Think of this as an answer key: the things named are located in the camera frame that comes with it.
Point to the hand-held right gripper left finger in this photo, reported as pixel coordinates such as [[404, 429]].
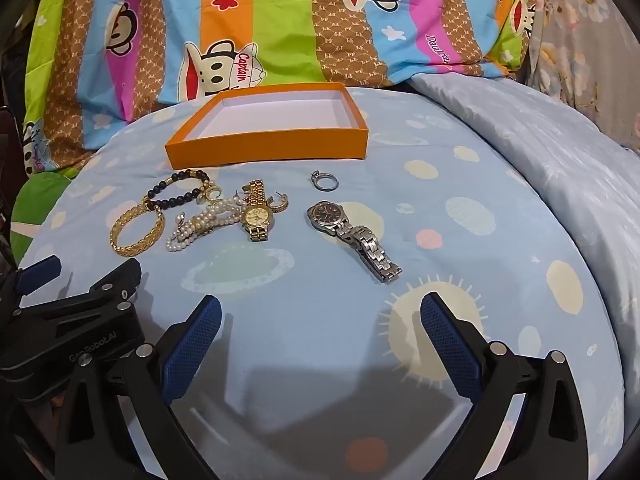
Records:
[[192, 347]]

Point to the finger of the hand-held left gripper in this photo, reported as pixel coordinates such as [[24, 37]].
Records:
[[37, 272], [117, 280]]

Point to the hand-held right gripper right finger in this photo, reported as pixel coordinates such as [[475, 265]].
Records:
[[450, 350]]

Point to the gold wristwatch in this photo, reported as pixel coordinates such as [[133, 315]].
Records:
[[256, 216]]

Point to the gold hoop earring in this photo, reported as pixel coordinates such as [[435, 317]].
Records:
[[283, 205]]

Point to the silver wristwatch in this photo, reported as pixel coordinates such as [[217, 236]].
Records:
[[322, 213]]

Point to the orange cardboard box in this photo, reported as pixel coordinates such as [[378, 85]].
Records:
[[270, 152]]

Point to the blue dotted bedsheet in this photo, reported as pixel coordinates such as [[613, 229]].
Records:
[[300, 270]]

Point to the plain light blue quilt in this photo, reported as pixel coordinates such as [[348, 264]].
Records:
[[550, 135]]

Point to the colourful monkey-print pillow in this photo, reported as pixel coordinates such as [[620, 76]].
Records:
[[280, 25]]

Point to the grey floral cloth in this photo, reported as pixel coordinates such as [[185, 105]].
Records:
[[575, 35]]

